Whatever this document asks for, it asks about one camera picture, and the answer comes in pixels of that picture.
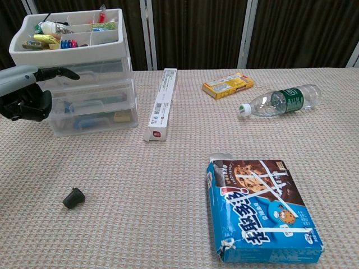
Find left robot hand grey black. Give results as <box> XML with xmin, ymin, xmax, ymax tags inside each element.
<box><xmin>0</xmin><ymin>65</ymin><xmax>81</xmax><ymax>122</ymax></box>

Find small yellow carton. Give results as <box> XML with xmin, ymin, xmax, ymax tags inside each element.
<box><xmin>113</xmin><ymin>111</ymin><xmax>132</xmax><ymax>123</ymax></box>

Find white plastic bottle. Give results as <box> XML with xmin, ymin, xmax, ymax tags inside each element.
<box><xmin>40</xmin><ymin>21</ymin><xmax>61</xmax><ymax>35</ymax></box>

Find green plastic strip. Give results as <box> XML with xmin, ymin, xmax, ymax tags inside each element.
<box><xmin>100</xmin><ymin>95</ymin><xmax>127</xmax><ymax>103</ymax></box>

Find silver metal clips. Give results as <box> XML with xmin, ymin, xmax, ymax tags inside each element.
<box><xmin>54</xmin><ymin>22</ymin><xmax>72</xmax><ymax>34</ymax></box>

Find blue cookie box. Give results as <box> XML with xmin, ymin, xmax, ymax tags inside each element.
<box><xmin>206</xmin><ymin>153</ymin><xmax>323</xmax><ymax>264</ymax></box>

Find white partition post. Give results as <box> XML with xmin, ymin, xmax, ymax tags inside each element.
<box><xmin>21</xmin><ymin>0</ymin><xmax>39</xmax><ymax>16</ymax></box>
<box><xmin>139</xmin><ymin>0</ymin><xmax>158</xmax><ymax>71</ymax></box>
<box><xmin>237</xmin><ymin>0</ymin><xmax>258</xmax><ymax>69</ymax></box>
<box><xmin>345</xmin><ymin>41</ymin><xmax>359</xmax><ymax>68</ymax></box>

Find green flat packet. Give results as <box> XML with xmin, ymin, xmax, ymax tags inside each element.
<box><xmin>90</xmin><ymin>22</ymin><xmax>118</xmax><ymax>31</ymax></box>

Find white plastic drawer organizer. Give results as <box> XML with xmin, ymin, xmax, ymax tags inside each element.
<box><xmin>8</xmin><ymin>8</ymin><xmax>140</xmax><ymax>137</ymax></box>

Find olive crumpled packet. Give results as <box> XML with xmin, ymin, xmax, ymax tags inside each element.
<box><xmin>22</xmin><ymin>40</ymin><xmax>43</xmax><ymax>50</ymax></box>

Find clear bottle green label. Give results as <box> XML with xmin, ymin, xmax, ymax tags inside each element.
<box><xmin>238</xmin><ymin>84</ymin><xmax>322</xmax><ymax>118</ymax></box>

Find long white toothpaste box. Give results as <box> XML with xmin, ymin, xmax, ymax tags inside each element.
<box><xmin>142</xmin><ymin>68</ymin><xmax>178</xmax><ymax>143</ymax></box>

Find clear plastic drawer empty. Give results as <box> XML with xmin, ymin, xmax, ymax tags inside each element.
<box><xmin>36</xmin><ymin>57</ymin><xmax>132</xmax><ymax>86</ymax></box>

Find small yellow box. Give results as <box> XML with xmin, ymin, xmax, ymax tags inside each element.
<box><xmin>202</xmin><ymin>72</ymin><xmax>255</xmax><ymax>100</ymax></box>

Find yellow-green packet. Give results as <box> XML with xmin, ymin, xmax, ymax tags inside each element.
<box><xmin>33</xmin><ymin>34</ymin><xmax>58</xmax><ymax>45</ymax></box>

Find beige woven tablecloth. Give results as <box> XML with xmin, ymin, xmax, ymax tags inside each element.
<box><xmin>0</xmin><ymin>67</ymin><xmax>359</xmax><ymax>269</ymax></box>

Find small black cap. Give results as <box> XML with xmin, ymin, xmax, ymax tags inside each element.
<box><xmin>62</xmin><ymin>187</ymin><xmax>86</xmax><ymax>210</ymax></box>

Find coloured plastic rings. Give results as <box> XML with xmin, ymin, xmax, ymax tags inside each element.
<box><xmin>59</xmin><ymin>39</ymin><xmax>79</xmax><ymax>50</ymax></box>

